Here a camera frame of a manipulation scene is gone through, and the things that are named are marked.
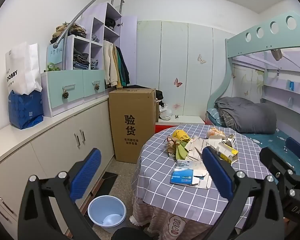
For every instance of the green artificial plant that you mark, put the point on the green artificial plant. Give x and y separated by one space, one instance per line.
52 67

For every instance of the white wardrobe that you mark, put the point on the white wardrobe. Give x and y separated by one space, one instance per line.
150 67

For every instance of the black clothes heap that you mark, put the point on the black clothes heap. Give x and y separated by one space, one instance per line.
159 95

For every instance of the grey blanket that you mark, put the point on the grey blanket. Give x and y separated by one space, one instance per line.
247 115

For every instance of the small gold open carton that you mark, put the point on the small gold open carton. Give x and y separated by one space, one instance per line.
228 152

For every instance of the cream hanging jacket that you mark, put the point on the cream hanging jacket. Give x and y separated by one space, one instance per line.
110 62

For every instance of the red white flattened carton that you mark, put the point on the red white flattened carton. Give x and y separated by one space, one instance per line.
197 147

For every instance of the brown cloth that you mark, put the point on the brown cloth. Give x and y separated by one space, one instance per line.
276 54

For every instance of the pale pink butterfly sticker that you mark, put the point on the pale pink butterfly sticker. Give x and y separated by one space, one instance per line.
175 106

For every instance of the orange white snack bag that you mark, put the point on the orange white snack bag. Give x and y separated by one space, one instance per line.
215 132

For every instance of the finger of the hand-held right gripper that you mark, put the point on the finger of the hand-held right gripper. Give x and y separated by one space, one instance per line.
272 158
297 148

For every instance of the blue white flattened box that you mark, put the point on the blue white flattened box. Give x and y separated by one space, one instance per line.
185 173

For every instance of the black folded clothes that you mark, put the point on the black folded clothes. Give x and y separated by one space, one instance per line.
110 23

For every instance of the metal handrail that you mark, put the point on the metal handrail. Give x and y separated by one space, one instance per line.
55 45

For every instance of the pink plaid table skirt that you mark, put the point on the pink plaid table skirt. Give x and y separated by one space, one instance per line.
160 220

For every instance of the white paper bag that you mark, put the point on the white paper bag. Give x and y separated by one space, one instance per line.
22 67

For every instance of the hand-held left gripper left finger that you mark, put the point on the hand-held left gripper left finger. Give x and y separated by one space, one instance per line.
86 173

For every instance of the large cardboard box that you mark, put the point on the large cardboard box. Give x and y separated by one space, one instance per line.
132 120

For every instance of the pine cone ornament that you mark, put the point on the pine cone ornament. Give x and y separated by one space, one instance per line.
65 95
97 88

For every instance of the brown folded clothes pile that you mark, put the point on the brown folded clothes pile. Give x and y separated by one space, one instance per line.
72 31

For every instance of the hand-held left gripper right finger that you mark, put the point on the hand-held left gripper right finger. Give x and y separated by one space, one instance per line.
217 172

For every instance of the cream low cabinet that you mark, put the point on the cream low cabinet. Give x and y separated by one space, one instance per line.
52 140

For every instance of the grey checkered tablecloth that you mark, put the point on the grey checkered tablecloth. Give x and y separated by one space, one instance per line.
165 180

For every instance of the blue plastic bin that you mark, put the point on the blue plastic bin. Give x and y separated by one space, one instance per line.
106 210

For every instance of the dark hanging garment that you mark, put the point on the dark hanging garment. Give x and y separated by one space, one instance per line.
126 67

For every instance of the teal bed sheet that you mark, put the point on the teal bed sheet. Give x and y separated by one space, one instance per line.
270 140

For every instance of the white plastic bag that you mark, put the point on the white plastic bag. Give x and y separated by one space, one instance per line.
165 112

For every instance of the light blue storage box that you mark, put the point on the light blue storage box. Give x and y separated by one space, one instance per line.
56 55

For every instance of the black floor mat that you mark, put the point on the black floor mat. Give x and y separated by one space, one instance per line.
107 180

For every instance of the teal bunk bed frame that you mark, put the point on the teal bunk bed frame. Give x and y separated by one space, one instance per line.
266 38

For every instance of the small blue box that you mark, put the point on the small blue box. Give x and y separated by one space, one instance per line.
291 85

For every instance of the green hanging garment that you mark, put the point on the green hanging garment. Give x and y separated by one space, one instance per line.
120 67

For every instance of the tan crumpled wrapper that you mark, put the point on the tan crumpled wrapper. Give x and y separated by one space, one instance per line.
170 147

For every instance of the folded jeans pile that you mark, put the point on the folded jeans pile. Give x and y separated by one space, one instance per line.
81 60

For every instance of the yellow snack bag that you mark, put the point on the yellow snack bag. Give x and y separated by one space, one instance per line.
181 135

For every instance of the blue plaid bedding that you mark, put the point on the blue plaid bedding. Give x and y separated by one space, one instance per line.
215 117

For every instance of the tan butterfly sticker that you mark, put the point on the tan butterfly sticker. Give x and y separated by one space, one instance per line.
202 58

